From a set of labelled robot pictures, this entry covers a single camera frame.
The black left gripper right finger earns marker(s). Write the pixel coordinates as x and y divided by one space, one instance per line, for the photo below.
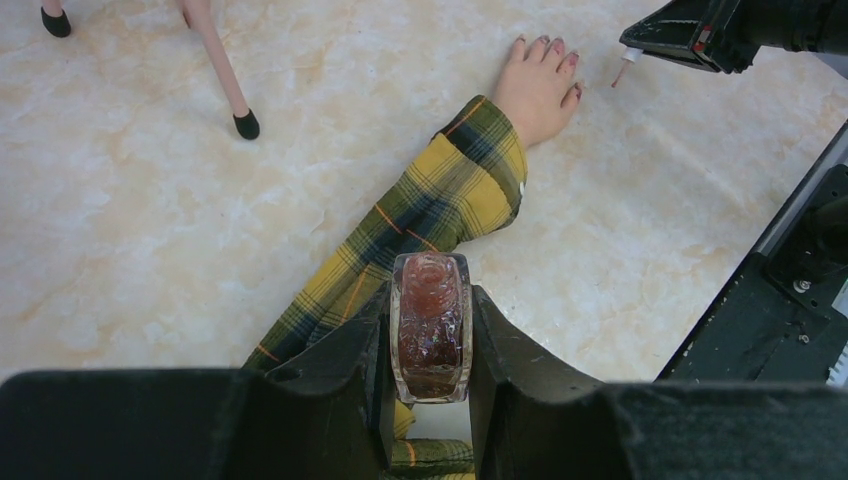
533 416

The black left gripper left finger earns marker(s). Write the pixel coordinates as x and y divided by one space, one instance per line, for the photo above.
325 414

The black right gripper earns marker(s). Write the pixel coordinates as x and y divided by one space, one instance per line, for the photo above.
720 31

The nail polish brush cap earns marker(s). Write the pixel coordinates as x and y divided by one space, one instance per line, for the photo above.
629 57

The nail polish bottle white cap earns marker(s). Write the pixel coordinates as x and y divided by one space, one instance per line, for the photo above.
431 327

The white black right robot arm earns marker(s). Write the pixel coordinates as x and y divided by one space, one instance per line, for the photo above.
818 26

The mannequin hand painted nails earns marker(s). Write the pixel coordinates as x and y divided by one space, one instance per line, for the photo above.
536 89

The yellow plaid shirt sleeve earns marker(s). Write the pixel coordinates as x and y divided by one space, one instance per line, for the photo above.
467 183

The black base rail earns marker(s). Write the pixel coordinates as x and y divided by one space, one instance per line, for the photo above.
782 316

